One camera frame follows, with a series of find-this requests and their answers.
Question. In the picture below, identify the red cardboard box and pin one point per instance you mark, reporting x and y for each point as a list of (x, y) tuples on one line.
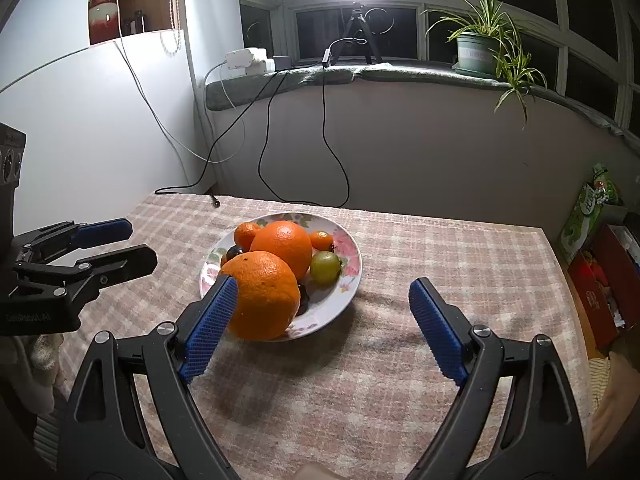
[(600, 290)]

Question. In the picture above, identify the large orange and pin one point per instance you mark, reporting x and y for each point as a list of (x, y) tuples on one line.
[(281, 252), (265, 300)]

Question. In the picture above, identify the spider plant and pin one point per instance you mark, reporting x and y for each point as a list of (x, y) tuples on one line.
[(480, 10)]

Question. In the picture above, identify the red vase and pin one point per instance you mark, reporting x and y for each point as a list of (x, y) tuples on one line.
[(103, 5)]

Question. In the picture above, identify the white power strip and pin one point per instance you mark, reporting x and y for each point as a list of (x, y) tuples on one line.
[(247, 60)]

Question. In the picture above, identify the grey windowsill pad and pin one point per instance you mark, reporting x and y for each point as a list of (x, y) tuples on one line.
[(300, 77)]

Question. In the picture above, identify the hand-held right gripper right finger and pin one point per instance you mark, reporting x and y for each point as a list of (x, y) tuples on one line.
[(437, 332)]

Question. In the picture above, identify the white panel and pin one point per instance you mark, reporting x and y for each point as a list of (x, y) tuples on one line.
[(75, 135)]

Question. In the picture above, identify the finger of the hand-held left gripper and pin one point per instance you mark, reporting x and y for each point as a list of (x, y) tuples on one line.
[(125, 262), (102, 231)]

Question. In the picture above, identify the black tripod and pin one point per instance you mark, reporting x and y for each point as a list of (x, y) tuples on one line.
[(361, 25)]

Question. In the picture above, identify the floral white plate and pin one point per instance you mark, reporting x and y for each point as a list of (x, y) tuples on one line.
[(340, 305)]

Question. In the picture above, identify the green plastic package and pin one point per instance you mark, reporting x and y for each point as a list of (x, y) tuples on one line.
[(580, 220)]

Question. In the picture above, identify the small tangerine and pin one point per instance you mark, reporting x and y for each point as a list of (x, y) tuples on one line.
[(246, 235)]

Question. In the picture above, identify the green plant pot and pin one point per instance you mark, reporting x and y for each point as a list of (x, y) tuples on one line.
[(475, 55)]

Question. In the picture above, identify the small orange kumquat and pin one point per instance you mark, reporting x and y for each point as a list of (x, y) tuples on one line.
[(322, 241)]

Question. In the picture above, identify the checked beige tablecloth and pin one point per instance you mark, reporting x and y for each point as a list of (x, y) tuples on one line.
[(425, 250)]

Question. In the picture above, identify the dark cherry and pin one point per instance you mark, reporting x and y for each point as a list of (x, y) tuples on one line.
[(235, 254), (303, 300)]

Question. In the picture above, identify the green snack bag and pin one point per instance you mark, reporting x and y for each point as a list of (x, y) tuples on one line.
[(605, 182)]

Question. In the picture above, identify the dark bottle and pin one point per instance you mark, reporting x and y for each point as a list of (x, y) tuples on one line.
[(137, 22)]

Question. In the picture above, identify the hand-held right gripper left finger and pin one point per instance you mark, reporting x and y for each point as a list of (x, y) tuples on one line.
[(210, 330)]

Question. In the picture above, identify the green grape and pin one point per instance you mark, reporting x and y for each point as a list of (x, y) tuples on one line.
[(326, 267)]

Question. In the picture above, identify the small grey charger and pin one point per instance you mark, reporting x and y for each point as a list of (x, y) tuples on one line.
[(282, 61)]

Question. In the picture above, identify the white window frame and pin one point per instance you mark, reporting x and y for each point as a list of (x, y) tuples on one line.
[(560, 20)]

